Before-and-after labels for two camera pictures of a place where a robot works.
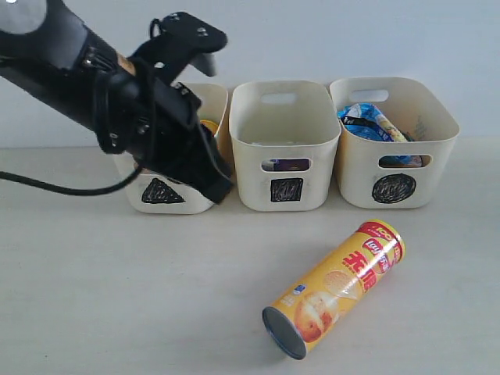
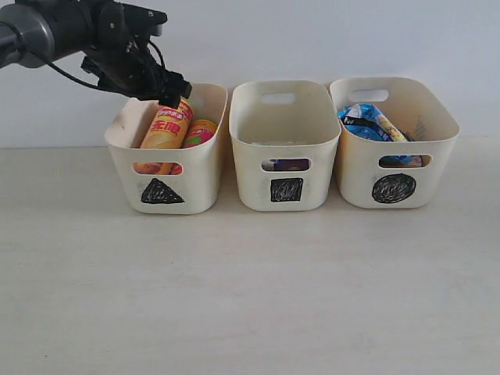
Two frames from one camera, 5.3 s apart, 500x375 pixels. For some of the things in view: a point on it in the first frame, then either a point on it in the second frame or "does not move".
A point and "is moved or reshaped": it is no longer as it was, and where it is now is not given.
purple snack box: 291,164 does not move
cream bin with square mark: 285,135 does not move
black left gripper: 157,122 to 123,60
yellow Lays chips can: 298,317 is moved or reshaped
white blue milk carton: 267,166 does not move
